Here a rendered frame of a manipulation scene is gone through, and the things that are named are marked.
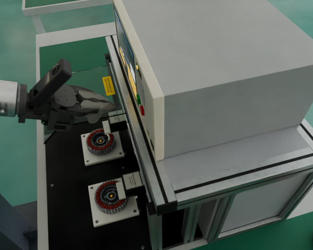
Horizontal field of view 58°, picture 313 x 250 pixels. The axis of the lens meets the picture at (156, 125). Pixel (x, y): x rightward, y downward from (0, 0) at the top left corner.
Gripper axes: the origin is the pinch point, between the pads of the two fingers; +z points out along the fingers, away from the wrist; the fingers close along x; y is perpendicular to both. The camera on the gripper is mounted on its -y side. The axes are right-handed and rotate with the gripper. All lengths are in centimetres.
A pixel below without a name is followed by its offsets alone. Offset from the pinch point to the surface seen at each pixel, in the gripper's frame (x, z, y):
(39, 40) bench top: -111, -9, 53
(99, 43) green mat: -96, 22, 38
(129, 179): 3.1, 14.4, 28.2
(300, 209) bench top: 24, 68, 17
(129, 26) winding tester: -10.6, 1.8, -15.4
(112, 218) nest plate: 10.4, 10.6, 39.8
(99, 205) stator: 6.3, 6.5, 37.8
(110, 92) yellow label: -17.8, 6.2, 10.6
